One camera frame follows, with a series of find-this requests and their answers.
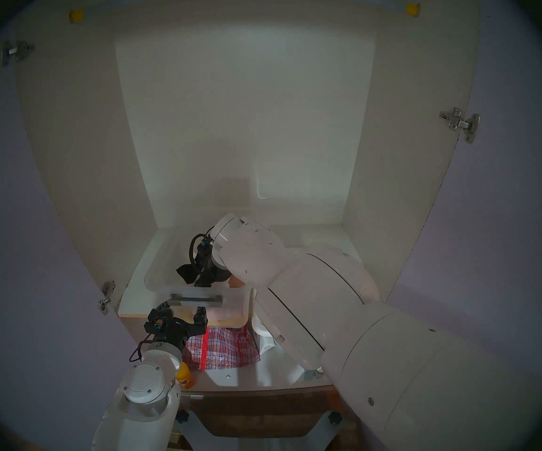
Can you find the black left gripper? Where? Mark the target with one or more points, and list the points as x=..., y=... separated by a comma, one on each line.
x=172, y=328

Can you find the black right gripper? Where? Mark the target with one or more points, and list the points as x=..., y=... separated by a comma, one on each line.
x=210, y=262

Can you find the clear plastic storage bin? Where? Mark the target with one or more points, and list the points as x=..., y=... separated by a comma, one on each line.
x=163, y=267

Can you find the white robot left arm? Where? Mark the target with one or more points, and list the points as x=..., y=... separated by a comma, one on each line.
x=146, y=389

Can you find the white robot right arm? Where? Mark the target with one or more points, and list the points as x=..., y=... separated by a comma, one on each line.
x=346, y=290

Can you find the metal cabinet door hinge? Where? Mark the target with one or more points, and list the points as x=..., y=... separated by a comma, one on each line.
x=461, y=123
x=17, y=51
x=106, y=297

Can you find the cream wardrobe cabinet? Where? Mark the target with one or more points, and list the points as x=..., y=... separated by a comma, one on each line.
x=252, y=126

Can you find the lilac cabinet door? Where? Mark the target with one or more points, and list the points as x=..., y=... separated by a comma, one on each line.
x=26, y=220
x=510, y=220

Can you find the black sock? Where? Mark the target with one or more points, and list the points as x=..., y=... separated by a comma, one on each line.
x=186, y=272

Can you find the orange cloth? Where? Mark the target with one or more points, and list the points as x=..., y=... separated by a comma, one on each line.
x=237, y=282

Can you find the pink cloth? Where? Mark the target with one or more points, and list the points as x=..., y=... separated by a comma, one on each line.
x=226, y=314

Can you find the red plaid woven bag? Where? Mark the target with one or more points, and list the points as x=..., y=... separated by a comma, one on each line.
x=224, y=349

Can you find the orange bottle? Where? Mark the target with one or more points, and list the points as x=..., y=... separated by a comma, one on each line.
x=185, y=376

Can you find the white carton box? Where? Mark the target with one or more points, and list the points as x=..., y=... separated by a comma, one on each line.
x=267, y=346

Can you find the black star knob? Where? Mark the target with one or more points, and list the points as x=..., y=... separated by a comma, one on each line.
x=182, y=416
x=335, y=417

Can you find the brown wooden drawer front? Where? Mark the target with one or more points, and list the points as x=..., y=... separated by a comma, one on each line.
x=261, y=412

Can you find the grey power strip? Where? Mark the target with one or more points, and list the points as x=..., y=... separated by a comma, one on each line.
x=311, y=374

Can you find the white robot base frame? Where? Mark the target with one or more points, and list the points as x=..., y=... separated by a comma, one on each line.
x=200, y=431

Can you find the yellow rod bracket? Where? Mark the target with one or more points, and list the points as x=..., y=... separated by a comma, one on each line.
x=77, y=16
x=411, y=9

